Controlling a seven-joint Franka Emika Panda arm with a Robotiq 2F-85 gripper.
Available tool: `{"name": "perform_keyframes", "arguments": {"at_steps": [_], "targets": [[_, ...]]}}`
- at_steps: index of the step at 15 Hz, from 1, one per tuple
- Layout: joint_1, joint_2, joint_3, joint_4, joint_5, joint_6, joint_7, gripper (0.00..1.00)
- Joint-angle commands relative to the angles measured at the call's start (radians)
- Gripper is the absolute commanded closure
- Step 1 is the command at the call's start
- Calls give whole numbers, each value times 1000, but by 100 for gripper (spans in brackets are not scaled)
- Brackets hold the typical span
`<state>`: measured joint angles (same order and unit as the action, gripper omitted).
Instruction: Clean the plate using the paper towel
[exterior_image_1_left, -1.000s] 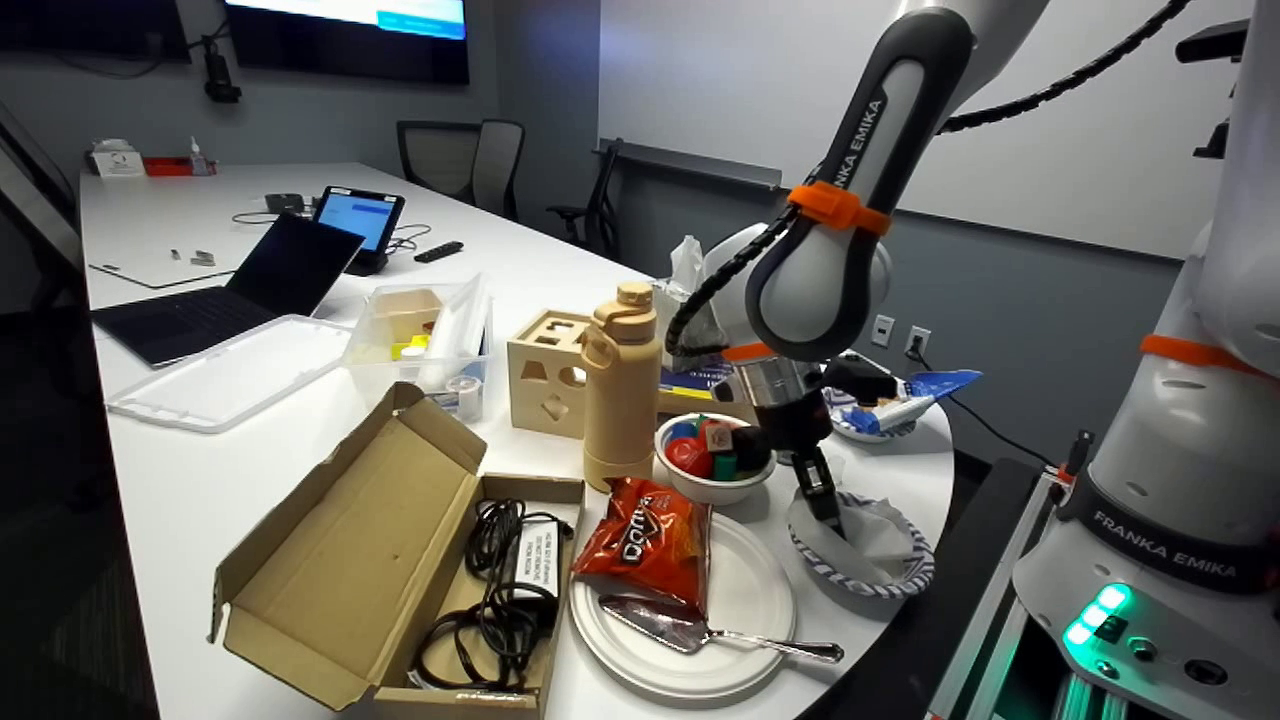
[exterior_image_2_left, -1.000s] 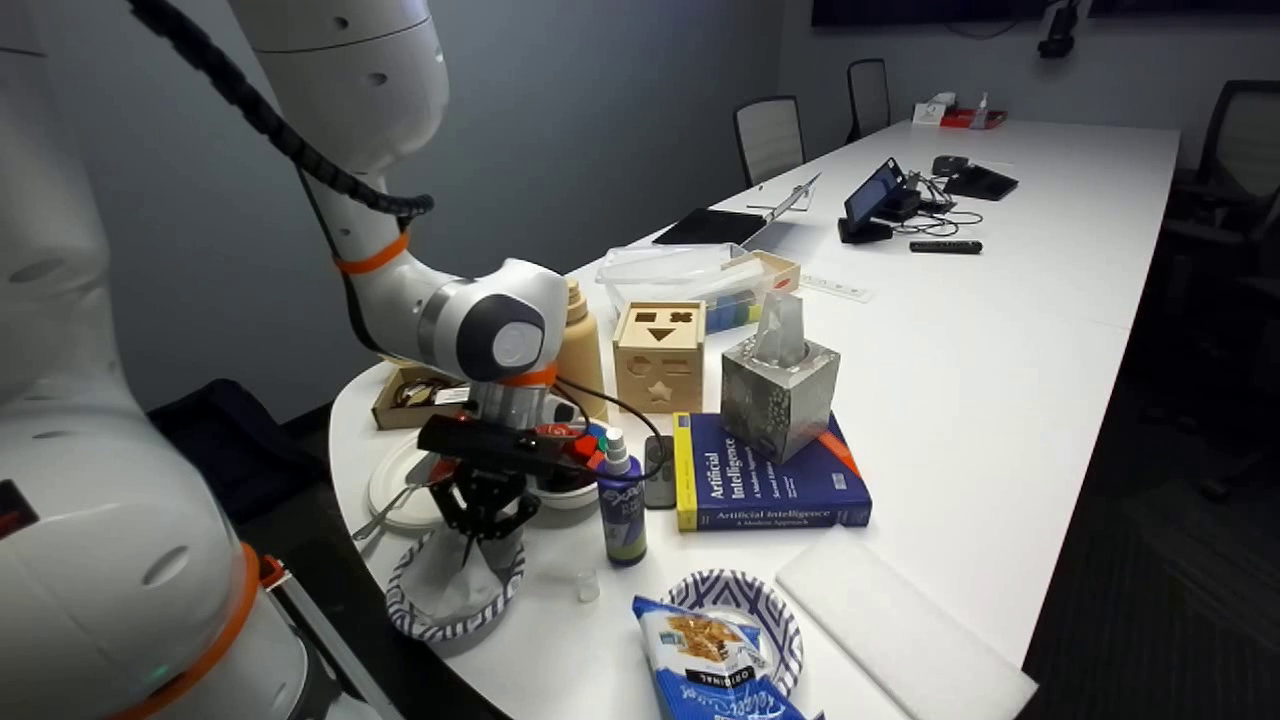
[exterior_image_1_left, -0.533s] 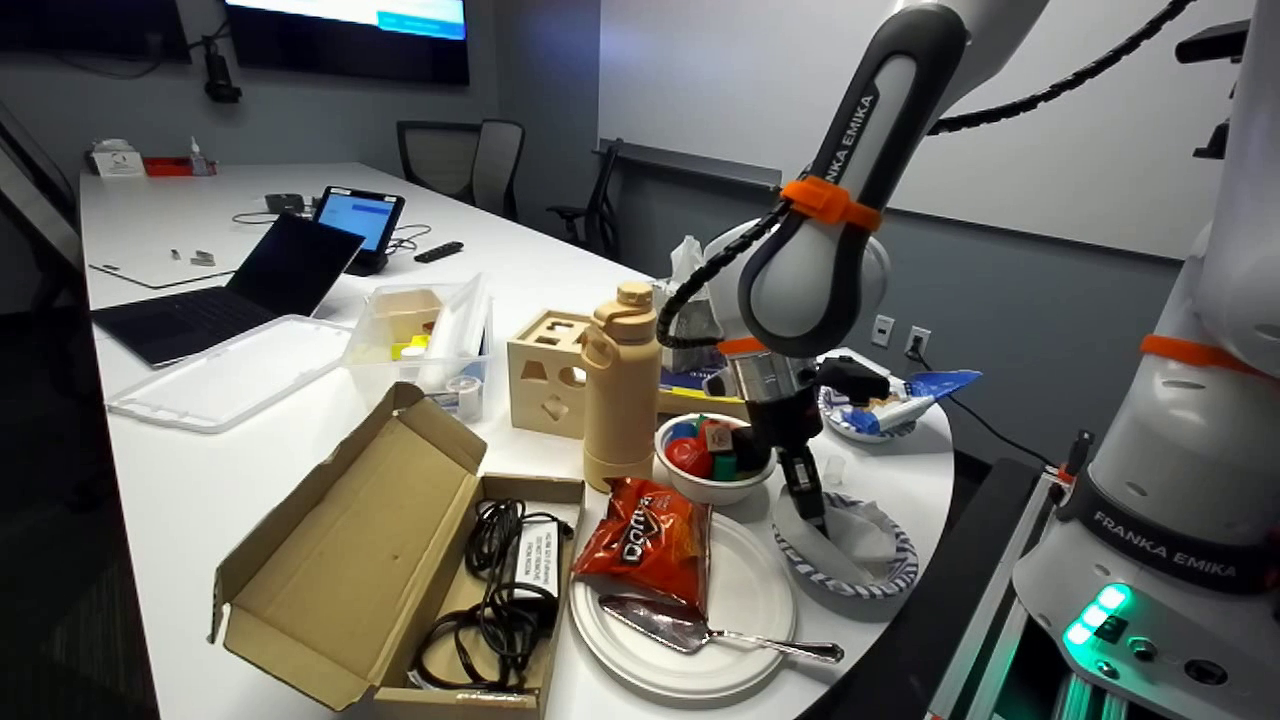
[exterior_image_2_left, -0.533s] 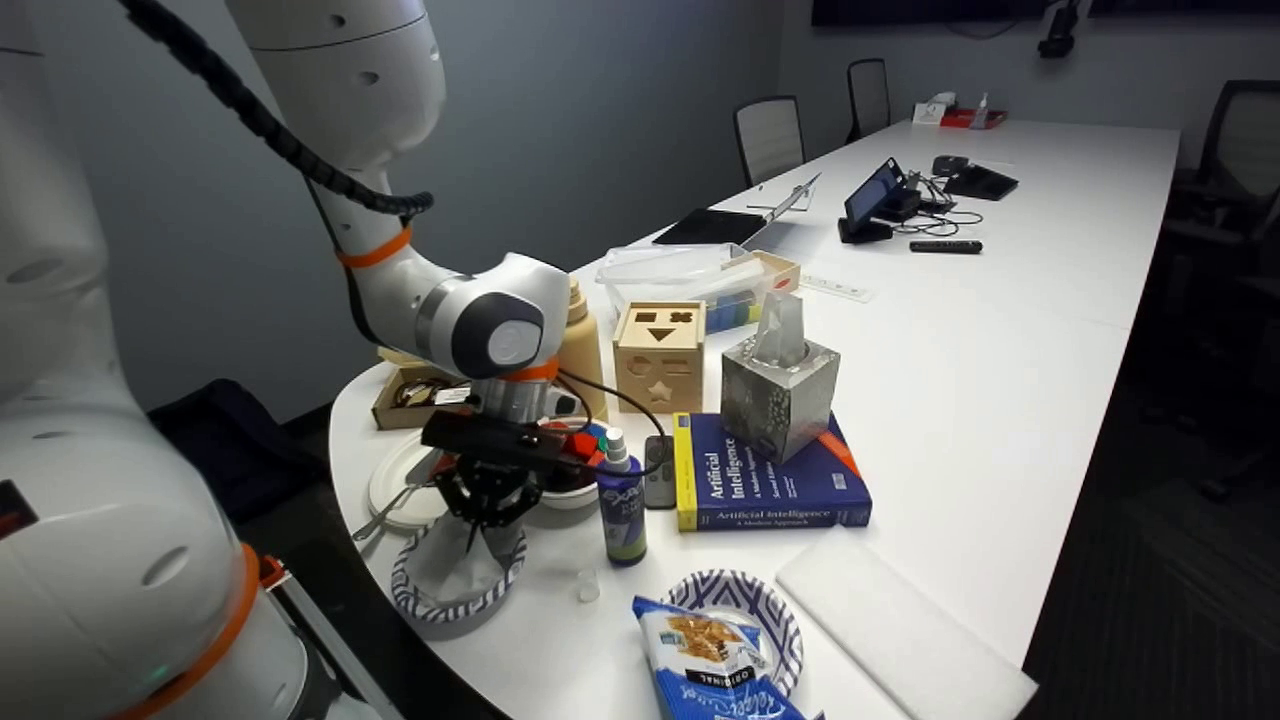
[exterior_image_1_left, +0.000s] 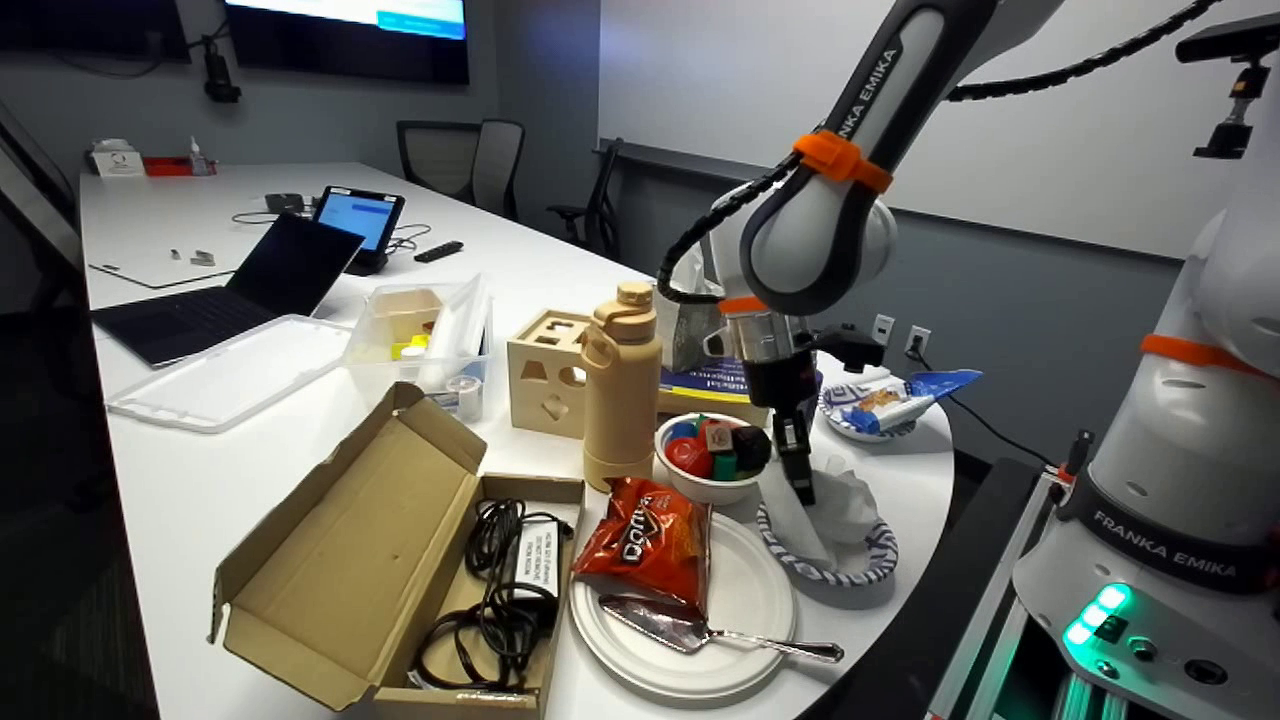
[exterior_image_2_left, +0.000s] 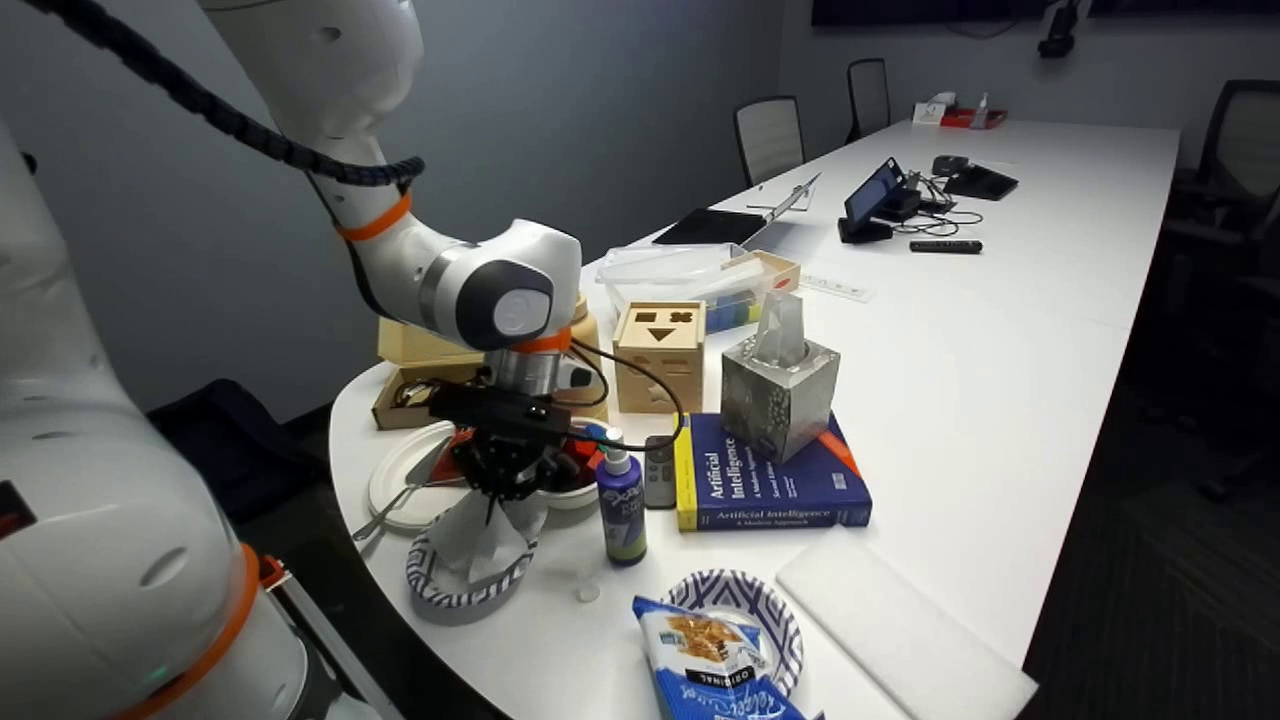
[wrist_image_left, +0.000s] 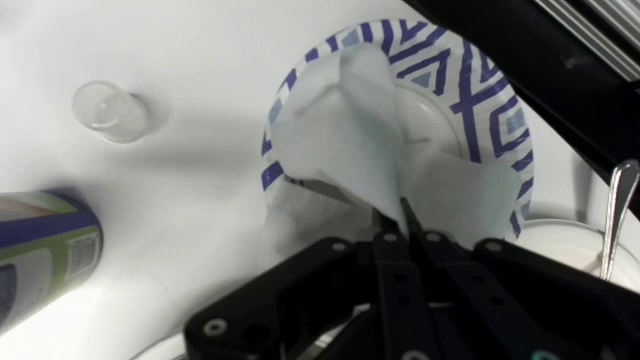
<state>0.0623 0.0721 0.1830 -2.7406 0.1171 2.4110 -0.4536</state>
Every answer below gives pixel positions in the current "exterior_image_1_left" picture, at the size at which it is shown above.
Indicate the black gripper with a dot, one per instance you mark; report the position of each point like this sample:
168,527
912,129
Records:
780,384

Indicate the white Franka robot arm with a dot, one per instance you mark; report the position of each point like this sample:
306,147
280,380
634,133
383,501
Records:
827,225

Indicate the plain white plate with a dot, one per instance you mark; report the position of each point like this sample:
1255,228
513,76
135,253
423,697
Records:
745,615

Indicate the black toy ball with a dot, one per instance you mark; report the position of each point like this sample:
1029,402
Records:
750,448

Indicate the green toy block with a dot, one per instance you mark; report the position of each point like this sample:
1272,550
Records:
725,464

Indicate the blue hardcover book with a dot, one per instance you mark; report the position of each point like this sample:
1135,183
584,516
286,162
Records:
700,384

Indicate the blue pretzel snack bag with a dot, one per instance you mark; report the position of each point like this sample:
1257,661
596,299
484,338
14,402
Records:
907,397

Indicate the red chips bag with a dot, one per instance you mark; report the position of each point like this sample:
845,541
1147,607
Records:
640,541

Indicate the tan water bottle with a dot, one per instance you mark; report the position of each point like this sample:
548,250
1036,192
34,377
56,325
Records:
622,395

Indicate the metal serving spoon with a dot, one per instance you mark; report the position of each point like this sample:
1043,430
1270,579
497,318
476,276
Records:
665,625

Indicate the wooden shape sorter cube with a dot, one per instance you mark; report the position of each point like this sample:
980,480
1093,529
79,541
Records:
545,374

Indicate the black office chair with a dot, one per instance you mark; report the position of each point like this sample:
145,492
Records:
592,207

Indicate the clear plastic container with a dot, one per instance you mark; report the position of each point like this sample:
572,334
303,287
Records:
423,346

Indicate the black remote marker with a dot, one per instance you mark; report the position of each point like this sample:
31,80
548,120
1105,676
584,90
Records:
436,250

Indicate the grey office chair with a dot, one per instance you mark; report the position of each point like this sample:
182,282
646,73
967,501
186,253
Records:
503,167
433,162

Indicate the open cardboard box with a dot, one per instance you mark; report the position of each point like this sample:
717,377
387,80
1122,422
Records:
347,562

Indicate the tablet on stand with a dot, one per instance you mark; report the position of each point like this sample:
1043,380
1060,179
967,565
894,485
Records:
358,222

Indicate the clear plastic lid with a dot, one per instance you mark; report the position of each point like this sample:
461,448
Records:
232,377

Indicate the black pouch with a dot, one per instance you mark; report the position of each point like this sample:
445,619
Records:
286,207

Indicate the black laptop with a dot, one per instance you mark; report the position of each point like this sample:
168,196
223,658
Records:
212,314

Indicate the black webcam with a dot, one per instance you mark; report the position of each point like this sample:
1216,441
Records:
212,60

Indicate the red and white boxes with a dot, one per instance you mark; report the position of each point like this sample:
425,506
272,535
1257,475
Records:
145,162

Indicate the white wall outlets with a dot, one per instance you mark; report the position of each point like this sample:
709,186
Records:
903,334

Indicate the aluminium robot stand frame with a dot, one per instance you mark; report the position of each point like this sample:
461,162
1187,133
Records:
992,603

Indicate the black camera on stand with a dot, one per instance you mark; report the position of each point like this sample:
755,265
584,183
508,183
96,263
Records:
1243,54

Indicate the wall television screen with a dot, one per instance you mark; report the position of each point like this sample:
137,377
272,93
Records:
347,35

